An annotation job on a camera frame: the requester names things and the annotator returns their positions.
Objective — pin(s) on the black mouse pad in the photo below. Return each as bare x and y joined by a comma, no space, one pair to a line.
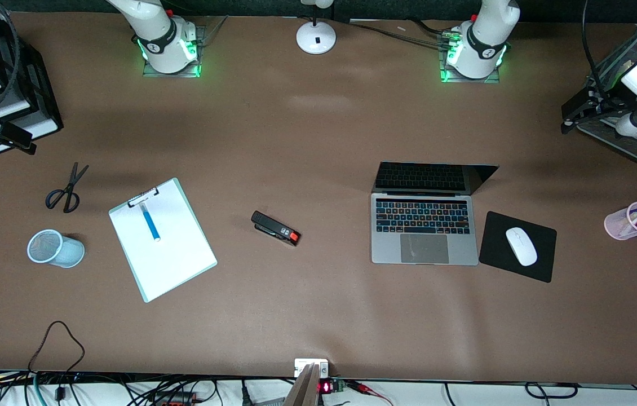
493,248

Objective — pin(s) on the circuit board with red display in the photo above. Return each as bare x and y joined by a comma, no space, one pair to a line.
334,386

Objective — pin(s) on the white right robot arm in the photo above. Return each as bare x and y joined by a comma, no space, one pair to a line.
163,39

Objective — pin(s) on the grey slanted post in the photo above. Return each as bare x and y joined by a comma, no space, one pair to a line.
304,389

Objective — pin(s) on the black stapler with red end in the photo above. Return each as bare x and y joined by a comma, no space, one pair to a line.
273,226

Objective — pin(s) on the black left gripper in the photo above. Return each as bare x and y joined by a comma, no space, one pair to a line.
606,102

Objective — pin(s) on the pink mesh pen cup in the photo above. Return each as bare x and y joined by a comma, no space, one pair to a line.
617,224

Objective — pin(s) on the small white box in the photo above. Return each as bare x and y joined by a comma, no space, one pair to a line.
302,365

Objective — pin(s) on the white round stand base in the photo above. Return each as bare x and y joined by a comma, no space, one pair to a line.
316,38

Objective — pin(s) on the blue mesh pen cup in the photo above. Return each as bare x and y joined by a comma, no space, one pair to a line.
65,252

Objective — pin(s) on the blue marker pen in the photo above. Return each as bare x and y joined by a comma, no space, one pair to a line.
150,224

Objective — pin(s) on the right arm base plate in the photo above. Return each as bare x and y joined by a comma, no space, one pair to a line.
201,51

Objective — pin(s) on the white computer mouse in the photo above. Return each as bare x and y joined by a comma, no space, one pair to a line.
521,247

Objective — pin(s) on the white paper clipboard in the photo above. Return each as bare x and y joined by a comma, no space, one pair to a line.
172,254

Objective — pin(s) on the black stacked document tray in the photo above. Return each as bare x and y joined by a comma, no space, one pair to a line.
36,96

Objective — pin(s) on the silver grey laptop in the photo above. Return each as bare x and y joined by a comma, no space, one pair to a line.
423,225

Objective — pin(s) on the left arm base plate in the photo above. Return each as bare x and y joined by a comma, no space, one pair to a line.
445,76

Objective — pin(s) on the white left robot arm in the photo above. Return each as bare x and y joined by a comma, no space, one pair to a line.
479,51

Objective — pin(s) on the black scissors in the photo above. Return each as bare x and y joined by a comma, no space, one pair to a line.
68,194

